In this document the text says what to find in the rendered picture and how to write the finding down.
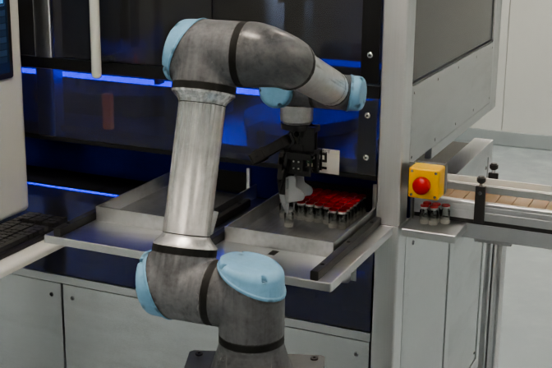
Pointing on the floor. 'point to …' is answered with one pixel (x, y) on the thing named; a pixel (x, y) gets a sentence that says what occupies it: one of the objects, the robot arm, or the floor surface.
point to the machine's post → (393, 154)
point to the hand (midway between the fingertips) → (287, 205)
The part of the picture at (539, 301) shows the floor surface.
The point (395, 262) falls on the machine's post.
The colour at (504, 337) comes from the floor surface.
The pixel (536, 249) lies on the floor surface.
